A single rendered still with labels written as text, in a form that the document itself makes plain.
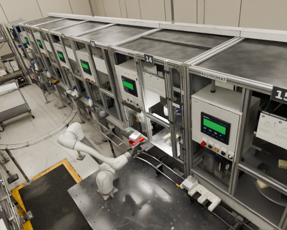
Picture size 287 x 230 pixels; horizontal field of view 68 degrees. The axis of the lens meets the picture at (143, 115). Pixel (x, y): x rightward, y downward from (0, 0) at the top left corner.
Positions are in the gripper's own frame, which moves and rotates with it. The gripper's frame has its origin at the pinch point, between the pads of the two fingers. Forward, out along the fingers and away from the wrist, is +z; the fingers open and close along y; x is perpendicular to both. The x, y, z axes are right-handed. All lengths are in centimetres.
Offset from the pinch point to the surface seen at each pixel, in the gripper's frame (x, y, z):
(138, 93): 25, 45, 20
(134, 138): 28.0, -10.5, 5.6
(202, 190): -67, -26, 12
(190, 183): -57, -20, 7
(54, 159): 205, -112, -71
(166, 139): 3.4, -17.8, 35.4
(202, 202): -75, -26, 2
